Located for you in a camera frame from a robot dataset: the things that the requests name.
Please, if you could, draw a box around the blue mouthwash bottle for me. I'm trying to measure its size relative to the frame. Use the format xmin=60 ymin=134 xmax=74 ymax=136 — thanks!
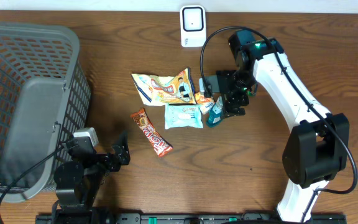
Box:
xmin=206 ymin=96 xmax=223 ymax=128

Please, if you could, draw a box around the orange white small box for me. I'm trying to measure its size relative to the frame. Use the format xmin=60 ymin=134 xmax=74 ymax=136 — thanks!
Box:
xmin=195 ymin=92 xmax=215 ymax=114

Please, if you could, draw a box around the red brown candy bar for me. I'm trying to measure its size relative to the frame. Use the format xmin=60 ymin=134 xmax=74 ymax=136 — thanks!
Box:
xmin=131 ymin=108 xmax=173 ymax=157

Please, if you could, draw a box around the light blue wet wipes pack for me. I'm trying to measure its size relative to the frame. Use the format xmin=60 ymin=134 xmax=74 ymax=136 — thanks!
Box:
xmin=165 ymin=104 xmax=203 ymax=129

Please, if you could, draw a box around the yellow red snack bag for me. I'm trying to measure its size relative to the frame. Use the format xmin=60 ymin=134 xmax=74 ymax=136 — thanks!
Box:
xmin=131 ymin=68 xmax=196 ymax=106

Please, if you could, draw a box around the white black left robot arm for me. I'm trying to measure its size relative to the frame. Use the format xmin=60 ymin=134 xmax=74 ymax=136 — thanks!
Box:
xmin=52 ymin=128 xmax=131 ymax=223

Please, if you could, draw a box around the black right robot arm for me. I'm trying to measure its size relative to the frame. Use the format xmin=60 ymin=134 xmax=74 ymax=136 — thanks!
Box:
xmin=205 ymin=27 xmax=358 ymax=223

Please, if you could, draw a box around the white barcode scanner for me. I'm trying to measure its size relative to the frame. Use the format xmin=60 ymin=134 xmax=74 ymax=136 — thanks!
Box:
xmin=180 ymin=5 xmax=206 ymax=48

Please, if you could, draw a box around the grey plastic shopping basket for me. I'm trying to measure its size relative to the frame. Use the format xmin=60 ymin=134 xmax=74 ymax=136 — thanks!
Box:
xmin=0 ymin=22 xmax=91 ymax=202

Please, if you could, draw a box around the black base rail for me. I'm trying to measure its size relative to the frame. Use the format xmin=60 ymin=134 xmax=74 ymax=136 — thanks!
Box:
xmin=35 ymin=212 xmax=347 ymax=224

